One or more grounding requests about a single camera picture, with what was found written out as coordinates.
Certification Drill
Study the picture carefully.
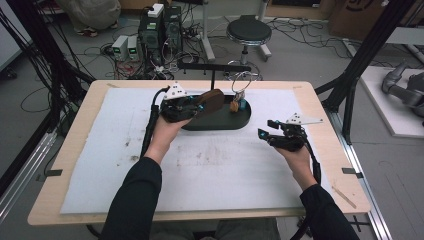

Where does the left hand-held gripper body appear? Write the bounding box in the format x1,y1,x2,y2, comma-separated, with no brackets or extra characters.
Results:
159,82,201,123

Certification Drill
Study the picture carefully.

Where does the grey power supply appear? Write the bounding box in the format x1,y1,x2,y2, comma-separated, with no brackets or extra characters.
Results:
127,35,141,62
111,34,129,62

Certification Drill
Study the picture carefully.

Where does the black cable bundle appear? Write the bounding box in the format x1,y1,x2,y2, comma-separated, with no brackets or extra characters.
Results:
0,0,96,134

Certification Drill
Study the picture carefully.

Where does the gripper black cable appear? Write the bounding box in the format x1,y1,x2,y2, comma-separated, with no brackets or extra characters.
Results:
301,133,323,186
139,85,171,159

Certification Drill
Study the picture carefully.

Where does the white box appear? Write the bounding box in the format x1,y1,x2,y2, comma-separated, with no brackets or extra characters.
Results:
147,3,165,18

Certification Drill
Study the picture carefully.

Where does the black round stool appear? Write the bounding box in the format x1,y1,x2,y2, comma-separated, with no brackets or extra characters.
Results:
225,14,273,81

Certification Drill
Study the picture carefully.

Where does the black tape strip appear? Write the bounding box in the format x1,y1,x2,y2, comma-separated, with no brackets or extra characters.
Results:
35,169,64,183
341,167,364,179

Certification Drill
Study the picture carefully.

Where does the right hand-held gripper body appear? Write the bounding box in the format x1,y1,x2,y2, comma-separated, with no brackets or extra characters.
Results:
266,113,324,153

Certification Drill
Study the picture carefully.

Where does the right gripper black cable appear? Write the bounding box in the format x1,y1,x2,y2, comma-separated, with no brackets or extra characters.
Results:
301,133,323,186

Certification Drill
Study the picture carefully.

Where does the large metal key ring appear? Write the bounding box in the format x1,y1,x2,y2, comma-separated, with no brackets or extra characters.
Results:
229,70,253,114

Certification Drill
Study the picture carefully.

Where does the black crossbar stand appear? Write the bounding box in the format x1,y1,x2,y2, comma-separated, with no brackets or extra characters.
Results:
177,61,252,92

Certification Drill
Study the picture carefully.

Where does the person's left hand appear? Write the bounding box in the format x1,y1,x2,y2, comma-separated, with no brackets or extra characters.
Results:
150,114,194,149

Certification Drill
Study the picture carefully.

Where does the white base board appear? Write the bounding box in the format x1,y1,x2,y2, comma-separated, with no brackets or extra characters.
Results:
359,65,424,139

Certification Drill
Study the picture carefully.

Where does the aluminium rail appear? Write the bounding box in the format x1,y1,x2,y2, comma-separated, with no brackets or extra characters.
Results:
0,129,58,221
326,109,394,240

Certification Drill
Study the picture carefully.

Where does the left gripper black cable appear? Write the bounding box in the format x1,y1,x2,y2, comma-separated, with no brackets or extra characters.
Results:
139,85,171,159

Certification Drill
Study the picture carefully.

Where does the wooden table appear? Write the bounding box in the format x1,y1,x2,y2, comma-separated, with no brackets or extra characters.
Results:
27,79,372,227

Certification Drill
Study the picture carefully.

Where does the cardboard box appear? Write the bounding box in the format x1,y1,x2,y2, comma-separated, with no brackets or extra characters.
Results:
328,0,389,42

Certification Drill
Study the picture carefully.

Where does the white desk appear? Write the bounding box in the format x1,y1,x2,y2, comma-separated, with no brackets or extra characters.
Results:
386,26,424,47

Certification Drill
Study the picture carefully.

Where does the black oval tray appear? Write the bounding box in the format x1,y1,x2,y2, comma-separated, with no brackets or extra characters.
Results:
181,94,252,132

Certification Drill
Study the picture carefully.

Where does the person's right hand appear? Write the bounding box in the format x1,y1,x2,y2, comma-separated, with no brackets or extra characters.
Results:
274,145,316,179

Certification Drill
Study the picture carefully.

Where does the black metal frame strut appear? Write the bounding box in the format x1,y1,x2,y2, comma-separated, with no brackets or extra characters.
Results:
314,0,418,145

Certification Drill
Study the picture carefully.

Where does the black computer tower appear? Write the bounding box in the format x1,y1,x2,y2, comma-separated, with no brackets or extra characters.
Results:
163,5,184,52
138,13,165,65

